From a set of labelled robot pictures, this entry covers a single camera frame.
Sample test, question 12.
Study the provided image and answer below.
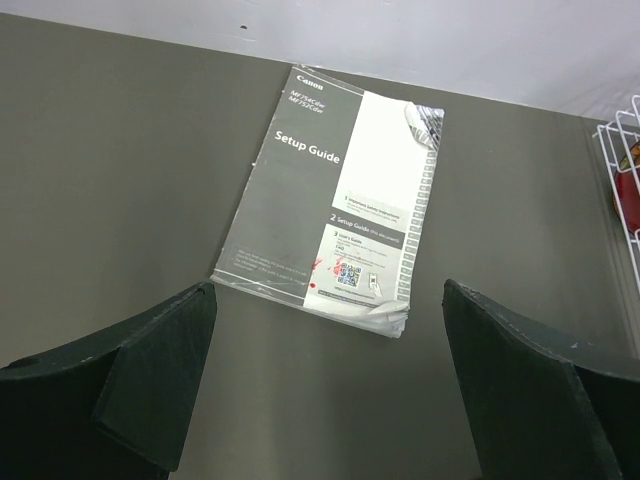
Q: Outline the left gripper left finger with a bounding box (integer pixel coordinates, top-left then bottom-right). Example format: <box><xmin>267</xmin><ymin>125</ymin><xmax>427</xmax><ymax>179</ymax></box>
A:
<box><xmin>1</xmin><ymin>281</ymin><xmax>217</xmax><ymax>479</ymax></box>

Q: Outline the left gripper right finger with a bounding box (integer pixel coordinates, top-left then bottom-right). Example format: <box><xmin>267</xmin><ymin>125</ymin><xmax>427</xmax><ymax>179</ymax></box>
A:
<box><xmin>442</xmin><ymin>280</ymin><xmax>639</xmax><ymax>479</ymax></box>

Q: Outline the red floral plate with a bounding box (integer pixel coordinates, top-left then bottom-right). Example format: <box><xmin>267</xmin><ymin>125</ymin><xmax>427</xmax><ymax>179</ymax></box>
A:
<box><xmin>614</xmin><ymin>155</ymin><xmax>639</xmax><ymax>236</ymax></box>

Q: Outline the white wire dish rack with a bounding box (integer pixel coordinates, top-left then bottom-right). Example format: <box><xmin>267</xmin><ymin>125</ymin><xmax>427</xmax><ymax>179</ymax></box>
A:
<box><xmin>592</xmin><ymin>93</ymin><xmax>639</xmax><ymax>288</ymax></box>

